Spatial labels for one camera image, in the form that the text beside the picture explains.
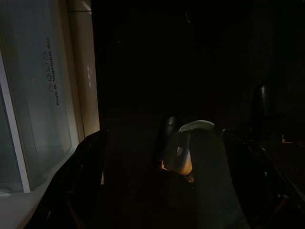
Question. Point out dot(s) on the clear fruit vegetable box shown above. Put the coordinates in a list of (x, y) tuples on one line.
[(40, 83)]

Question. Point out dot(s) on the silver fridge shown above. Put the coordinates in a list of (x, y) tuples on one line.
[(14, 205)]

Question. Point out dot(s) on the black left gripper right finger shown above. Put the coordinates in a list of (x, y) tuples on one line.
[(264, 188)]

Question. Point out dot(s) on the black robot right foot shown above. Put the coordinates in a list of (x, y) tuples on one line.
[(264, 97)]

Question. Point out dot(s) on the black robot foot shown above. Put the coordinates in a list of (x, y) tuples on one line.
[(264, 97), (170, 126)]

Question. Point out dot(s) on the black robot left foot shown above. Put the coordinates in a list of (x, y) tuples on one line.
[(170, 126)]

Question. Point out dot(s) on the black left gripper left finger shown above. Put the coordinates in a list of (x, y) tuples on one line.
[(71, 183)]

